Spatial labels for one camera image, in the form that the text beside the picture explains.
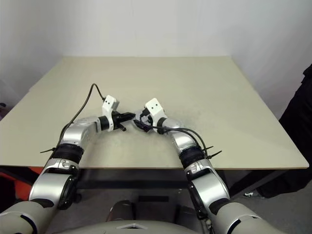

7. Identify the black cable tie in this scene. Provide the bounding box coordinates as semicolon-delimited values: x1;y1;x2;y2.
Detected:
39;147;59;155
201;145;223;159

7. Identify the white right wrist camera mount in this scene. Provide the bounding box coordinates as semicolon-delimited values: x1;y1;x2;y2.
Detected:
143;97;168;128

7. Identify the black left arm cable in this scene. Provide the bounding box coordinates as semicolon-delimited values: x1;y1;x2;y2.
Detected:
58;83;107;145

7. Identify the person in black clothing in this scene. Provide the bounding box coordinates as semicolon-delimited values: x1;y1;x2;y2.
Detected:
256;62;312;199

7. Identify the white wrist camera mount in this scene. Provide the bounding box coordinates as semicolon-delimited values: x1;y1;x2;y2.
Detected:
143;97;168;128
101;95;121;133

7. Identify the orange and black object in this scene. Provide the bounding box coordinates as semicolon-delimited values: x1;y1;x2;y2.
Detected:
0;171;38;203

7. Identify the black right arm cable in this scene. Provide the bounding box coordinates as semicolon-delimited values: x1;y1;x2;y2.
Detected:
142;123;211;161

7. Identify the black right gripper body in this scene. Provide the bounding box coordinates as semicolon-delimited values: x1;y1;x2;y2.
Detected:
145;114;157;128

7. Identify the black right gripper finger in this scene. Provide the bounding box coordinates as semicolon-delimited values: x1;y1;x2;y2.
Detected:
133;119;153;134

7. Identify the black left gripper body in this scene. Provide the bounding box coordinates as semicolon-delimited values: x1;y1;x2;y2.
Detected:
112;111;128;131

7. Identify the dark rounded shape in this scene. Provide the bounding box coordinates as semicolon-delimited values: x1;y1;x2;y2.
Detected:
109;200;137;222

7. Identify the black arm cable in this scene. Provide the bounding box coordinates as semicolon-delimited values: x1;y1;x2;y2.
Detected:
58;83;107;145
142;123;211;161

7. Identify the black table frame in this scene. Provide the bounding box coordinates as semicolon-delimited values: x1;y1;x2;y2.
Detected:
0;165;286;198

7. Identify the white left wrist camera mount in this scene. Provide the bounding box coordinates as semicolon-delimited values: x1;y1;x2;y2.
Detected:
101;95;121;133

